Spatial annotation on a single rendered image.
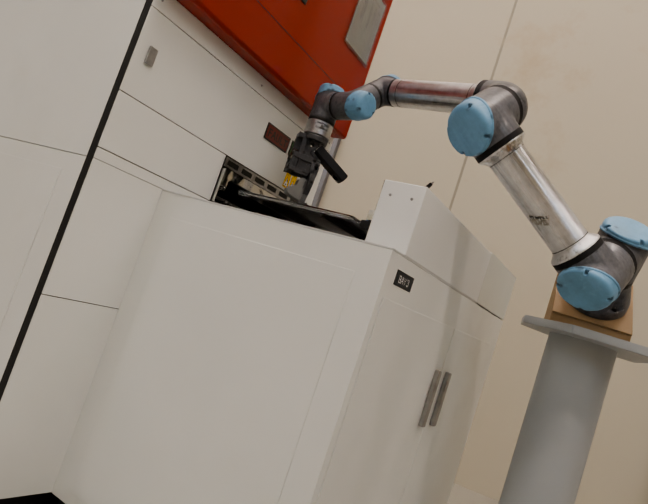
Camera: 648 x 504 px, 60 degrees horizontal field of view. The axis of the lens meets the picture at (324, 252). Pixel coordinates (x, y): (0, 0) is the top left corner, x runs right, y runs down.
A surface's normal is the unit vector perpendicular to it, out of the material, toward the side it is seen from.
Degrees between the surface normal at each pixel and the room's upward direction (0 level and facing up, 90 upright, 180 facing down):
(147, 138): 90
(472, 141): 128
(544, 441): 90
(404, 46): 90
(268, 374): 90
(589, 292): 141
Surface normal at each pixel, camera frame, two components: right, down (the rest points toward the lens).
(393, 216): -0.48, -0.24
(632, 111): -0.26, -0.18
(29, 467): 0.82, 0.23
